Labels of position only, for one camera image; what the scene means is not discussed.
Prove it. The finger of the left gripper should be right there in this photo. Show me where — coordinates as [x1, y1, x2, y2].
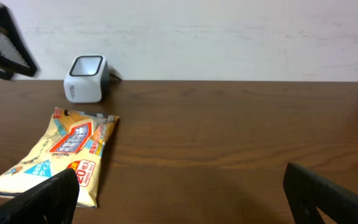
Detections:
[0, 4, 39, 80]

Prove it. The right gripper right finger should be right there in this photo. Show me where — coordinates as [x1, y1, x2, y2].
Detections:
[283, 162, 358, 223]

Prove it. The white barcode scanner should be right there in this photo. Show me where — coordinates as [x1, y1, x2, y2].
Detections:
[63, 55, 110, 103]

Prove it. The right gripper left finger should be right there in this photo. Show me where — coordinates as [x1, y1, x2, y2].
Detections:
[0, 169, 80, 224]

